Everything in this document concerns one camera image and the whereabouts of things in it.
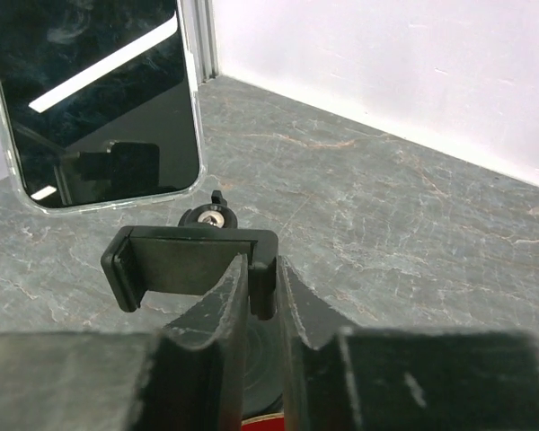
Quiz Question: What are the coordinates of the left aluminium frame post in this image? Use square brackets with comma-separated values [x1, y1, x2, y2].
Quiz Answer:
[192, 0, 219, 82]

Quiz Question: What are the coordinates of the black phone stand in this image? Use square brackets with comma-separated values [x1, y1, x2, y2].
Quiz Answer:
[101, 190, 282, 418]

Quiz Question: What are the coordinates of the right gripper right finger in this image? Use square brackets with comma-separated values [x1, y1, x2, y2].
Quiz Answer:
[278, 258, 539, 430]

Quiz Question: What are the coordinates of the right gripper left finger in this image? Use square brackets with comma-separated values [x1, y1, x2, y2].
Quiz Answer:
[0, 256, 248, 430]

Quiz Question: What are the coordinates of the smartphone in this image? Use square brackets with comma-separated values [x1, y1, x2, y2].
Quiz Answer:
[0, 1, 205, 215]

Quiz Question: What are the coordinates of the red round tray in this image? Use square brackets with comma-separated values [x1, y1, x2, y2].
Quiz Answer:
[241, 412, 285, 431]

